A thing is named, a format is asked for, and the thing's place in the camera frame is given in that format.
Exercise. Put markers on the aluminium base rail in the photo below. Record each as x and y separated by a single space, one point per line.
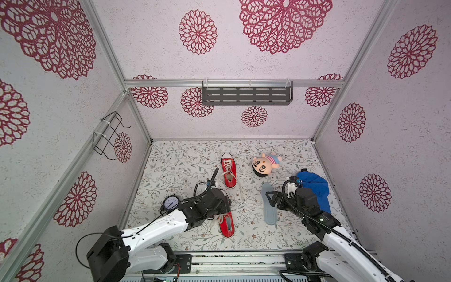
230 262

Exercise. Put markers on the blue cap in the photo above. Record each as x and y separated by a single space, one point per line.
319 187

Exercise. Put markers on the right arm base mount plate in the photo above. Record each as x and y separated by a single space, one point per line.
300 262

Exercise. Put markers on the round pressure gauge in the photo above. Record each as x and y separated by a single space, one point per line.
170 203

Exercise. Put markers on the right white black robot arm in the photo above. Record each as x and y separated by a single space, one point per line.
336 254

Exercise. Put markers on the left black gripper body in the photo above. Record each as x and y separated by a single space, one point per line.
223 208

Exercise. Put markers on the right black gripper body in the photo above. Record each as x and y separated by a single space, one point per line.
282 199

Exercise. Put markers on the black wire wall rack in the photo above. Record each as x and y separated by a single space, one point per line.
102 139

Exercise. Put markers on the light blue insole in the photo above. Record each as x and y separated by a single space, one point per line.
269 212

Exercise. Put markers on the cartoon boy plush doll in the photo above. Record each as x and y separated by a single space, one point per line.
263 166

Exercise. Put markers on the grey metal wall shelf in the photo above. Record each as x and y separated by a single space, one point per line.
246 94

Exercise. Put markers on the red canvas sneaker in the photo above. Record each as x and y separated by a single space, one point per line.
225 221
229 170

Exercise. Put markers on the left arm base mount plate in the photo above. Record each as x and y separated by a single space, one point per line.
182 264

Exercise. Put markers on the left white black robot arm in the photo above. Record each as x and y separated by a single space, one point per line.
117 253

